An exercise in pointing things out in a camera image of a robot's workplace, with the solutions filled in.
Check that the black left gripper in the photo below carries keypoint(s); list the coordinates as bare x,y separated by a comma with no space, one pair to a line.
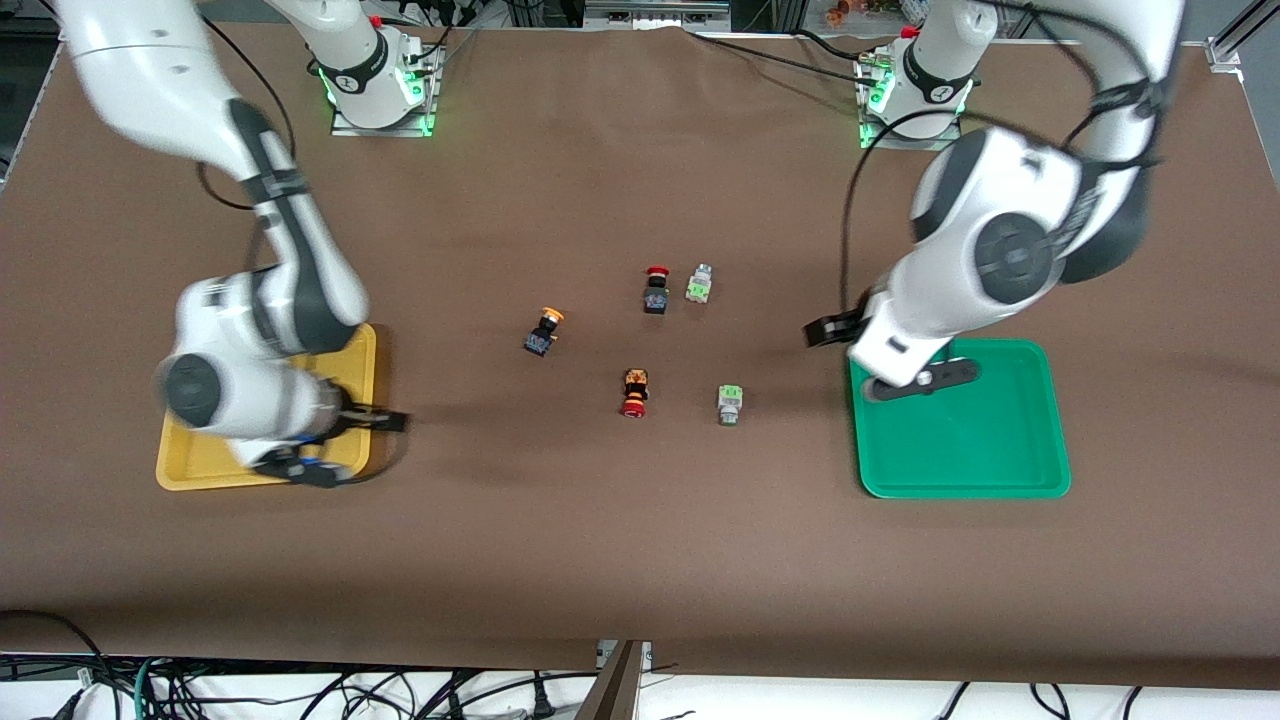
829,329

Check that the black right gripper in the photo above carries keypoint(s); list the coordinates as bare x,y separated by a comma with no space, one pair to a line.
352,421

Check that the green push button switch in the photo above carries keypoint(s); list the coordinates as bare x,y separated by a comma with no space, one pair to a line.
698,286
730,405

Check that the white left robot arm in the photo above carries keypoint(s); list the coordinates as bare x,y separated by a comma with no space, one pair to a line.
1010,250

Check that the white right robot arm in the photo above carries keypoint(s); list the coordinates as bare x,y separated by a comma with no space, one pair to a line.
300,250

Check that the red mushroom button black body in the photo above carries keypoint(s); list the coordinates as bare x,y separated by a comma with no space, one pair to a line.
656,293

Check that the green plastic tray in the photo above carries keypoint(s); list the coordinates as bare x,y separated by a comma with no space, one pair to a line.
980,450

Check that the yellow plastic tray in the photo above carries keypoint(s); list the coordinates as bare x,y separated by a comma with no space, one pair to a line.
190,465

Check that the red mushroom button orange body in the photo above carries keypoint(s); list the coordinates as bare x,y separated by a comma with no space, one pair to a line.
634,393

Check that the metal table leg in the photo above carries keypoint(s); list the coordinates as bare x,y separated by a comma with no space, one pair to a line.
620,690

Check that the grey metal box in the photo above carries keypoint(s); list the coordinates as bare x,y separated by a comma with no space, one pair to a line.
655,12

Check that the yellow push button switch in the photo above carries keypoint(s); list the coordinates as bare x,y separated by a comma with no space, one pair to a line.
543,335

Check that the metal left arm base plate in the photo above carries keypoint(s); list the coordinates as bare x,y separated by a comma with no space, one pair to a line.
950,142

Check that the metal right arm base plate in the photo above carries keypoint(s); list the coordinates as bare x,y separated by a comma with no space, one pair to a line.
425,95

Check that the aluminium frame profile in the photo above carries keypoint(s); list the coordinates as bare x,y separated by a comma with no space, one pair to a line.
1225,50

